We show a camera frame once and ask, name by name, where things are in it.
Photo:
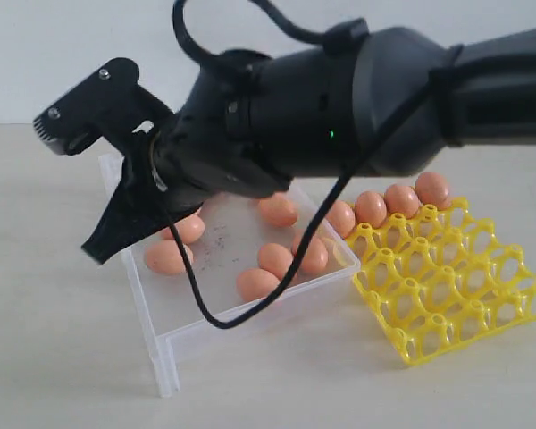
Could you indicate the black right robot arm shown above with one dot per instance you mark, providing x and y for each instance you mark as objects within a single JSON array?
[{"x": 383, "y": 109}]

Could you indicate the yellow plastic egg tray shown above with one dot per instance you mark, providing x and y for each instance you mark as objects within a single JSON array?
[{"x": 441, "y": 280}]

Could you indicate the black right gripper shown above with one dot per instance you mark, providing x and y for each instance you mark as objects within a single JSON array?
[{"x": 172, "y": 170}]

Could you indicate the clear plastic tray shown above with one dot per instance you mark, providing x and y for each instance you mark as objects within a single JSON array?
[{"x": 173, "y": 327}]

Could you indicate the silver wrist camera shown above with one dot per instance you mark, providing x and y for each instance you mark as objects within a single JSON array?
[{"x": 108, "y": 104}]

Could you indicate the brown egg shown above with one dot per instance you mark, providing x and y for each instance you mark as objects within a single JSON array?
[
  {"x": 402, "y": 199},
  {"x": 275, "y": 259},
  {"x": 315, "y": 258},
  {"x": 164, "y": 257},
  {"x": 370, "y": 207},
  {"x": 432, "y": 189},
  {"x": 256, "y": 283},
  {"x": 190, "y": 229},
  {"x": 342, "y": 218},
  {"x": 278, "y": 211}
]

